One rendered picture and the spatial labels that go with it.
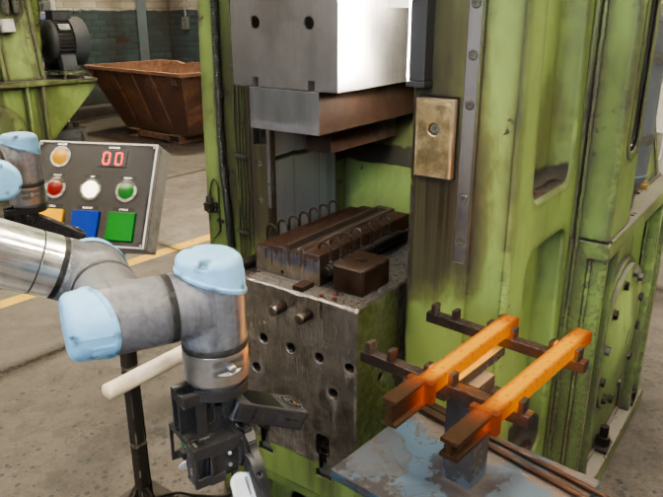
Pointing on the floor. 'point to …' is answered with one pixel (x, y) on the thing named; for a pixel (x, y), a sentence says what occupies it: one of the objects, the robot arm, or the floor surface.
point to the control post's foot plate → (147, 491)
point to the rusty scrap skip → (155, 98)
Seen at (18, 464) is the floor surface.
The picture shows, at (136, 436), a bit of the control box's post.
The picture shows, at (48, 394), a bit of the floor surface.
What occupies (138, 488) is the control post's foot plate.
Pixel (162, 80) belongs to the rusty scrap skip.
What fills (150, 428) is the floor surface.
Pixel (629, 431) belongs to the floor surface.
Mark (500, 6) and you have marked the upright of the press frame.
